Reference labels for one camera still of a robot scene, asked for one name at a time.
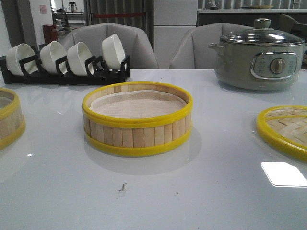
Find grey chair right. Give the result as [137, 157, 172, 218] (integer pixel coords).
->
[169, 23, 249, 69]

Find grey chair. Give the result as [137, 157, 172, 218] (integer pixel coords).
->
[60, 23, 159, 69]
[169, 23, 249, 69]

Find white bowl far left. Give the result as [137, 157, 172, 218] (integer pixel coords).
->
[6, 43, 35, 76]

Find black bowl rack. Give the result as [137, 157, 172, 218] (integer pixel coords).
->
[0, 55, 130, 86]

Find glass pot lid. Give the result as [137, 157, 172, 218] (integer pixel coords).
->
[220, 18, 305, 46]

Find white bowl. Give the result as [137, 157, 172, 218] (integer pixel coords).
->
[67, 42, 93, 76]
[6, 43, 35, 76]
[101, 34, 125, 70]
[40, 41, 67, 75]

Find grey counter shelf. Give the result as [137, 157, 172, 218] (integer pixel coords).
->
[197, 9, 307, 29]

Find bamboo steamer tray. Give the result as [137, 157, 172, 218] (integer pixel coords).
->
[0, 88, 26, 150]
[82, 81, 193, 157]

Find woven bamboo steamer lid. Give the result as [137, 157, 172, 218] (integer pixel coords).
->
[256, 105, 307, 162]

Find grey electric cooking pot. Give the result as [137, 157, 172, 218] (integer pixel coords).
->
[208, 42, 307, 91]

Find red cylinder container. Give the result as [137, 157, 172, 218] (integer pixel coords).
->
[43, 24, 58, 45]

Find white bowl right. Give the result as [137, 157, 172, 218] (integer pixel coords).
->
[101, 34, 125, 70]

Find white cabinet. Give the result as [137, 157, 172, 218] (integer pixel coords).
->
[153, 0, 198, 69]

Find grey chair left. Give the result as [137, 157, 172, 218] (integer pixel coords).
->
[60, 23, 159, 69]

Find white liner cloth center tray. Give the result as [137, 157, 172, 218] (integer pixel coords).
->
[90, 90, 187, 119]

